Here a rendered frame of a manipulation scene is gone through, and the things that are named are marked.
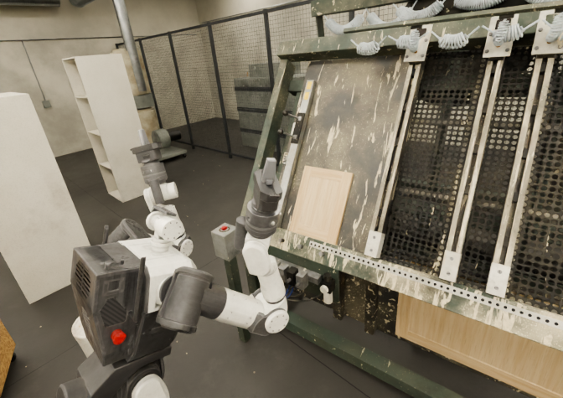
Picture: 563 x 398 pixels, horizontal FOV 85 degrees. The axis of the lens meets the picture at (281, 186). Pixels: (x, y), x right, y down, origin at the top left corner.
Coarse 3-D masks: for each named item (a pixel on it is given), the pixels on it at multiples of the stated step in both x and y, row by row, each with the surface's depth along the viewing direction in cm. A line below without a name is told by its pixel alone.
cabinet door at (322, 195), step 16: (304, 176) 185; (320, 176) 179; (336, 176) 174; (352, 176) 169; (304, 192) 183; (320, 192) 178; (336, 192) 172; (304, 208) 182; (320, 208) 176; (336, 208) 170; (304, 224) 180; (320, 224) 174; (336, 224) 168; (336, 240) 167
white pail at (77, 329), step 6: (78, 318) 204; (78, 324) 200; (72, 330) 195; (78, 330) 196; (78, 336) 190; (84, 336) 190; (78, 342) 195; (84, 342) 191; (84, 348) 195; (90, 348) 194
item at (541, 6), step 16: (560, 0) 111; (448, 16) 132; (464, 16) 128; (480, 16) 126; (352, 32) 158; (432, 32) 140; (496, 32) 125; (512, 32) 122; (560, 32) 114; (368, 48) 156; (400, 48) 149; (448, 48) 137
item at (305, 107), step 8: (312, 80) 192; (312, 88) 192; (312, 96) 194; (304, 104) 192; (304, 112) 191; (304, 120) 191; (304, 128) 193; (296, 144) 190; (296, 152) 190; (288, 160) 191; (296, 160) 191; (288, 168) 190; (288, 176) 189; (288, 184) 189; (288, 192) 191; (280, 200) 189; (280, 216) 188; (280, 224) 189
